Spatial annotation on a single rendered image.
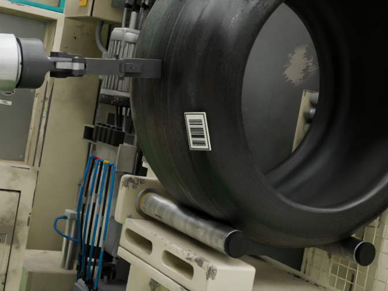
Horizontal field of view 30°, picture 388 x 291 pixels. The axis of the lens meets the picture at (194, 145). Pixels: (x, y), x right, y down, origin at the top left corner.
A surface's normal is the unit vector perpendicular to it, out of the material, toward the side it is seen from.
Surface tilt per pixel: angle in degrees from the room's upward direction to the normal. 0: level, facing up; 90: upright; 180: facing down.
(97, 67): 88
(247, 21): 86
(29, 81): 130
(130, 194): 90
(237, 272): 90
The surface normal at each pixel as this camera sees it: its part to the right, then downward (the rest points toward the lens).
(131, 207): 0.48, 0.13
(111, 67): 0.67, 0.12
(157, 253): -0.86, -0.13
